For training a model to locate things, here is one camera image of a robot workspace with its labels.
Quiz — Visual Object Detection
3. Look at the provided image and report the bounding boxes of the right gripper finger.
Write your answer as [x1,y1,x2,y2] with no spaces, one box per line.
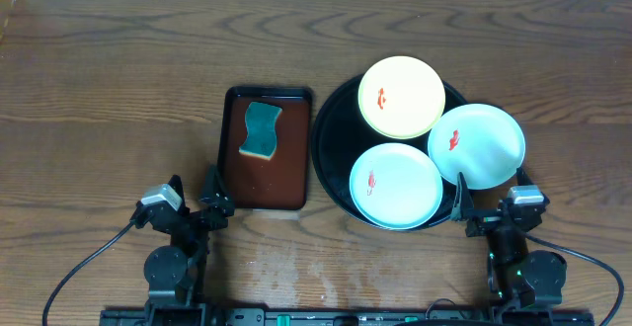
[515,167,534,186]
[450,172,473,221]

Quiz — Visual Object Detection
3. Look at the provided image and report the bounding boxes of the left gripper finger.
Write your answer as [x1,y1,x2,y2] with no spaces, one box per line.
[199,165,235,213]
[167,175,186,212]

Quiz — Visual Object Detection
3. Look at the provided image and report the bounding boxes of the light blue plate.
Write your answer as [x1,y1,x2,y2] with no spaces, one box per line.
[428,104,526,190]
[349,143,443,230]

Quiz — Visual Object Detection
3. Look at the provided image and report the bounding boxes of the light blue plate front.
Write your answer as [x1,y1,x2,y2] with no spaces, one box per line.
[349,143,443,230]

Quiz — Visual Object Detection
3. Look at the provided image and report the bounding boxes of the green sponge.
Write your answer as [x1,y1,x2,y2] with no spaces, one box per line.
[239,102,282,160]

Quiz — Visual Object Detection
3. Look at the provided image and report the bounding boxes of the yellow plate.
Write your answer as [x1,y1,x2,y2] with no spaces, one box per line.
[357,56,446,139]

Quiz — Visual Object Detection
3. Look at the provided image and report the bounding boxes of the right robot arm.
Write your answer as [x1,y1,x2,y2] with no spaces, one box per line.
[451,168,567,325]

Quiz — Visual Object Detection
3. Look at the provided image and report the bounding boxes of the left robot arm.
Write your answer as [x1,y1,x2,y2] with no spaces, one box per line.
[130,165,235,326]

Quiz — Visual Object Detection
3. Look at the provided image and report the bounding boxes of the rectangular brown tray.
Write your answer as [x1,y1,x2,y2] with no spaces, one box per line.
[217,85,312,210]

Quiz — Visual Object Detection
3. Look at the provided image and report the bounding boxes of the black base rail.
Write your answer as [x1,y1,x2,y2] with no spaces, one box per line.
[99,307,594,326]

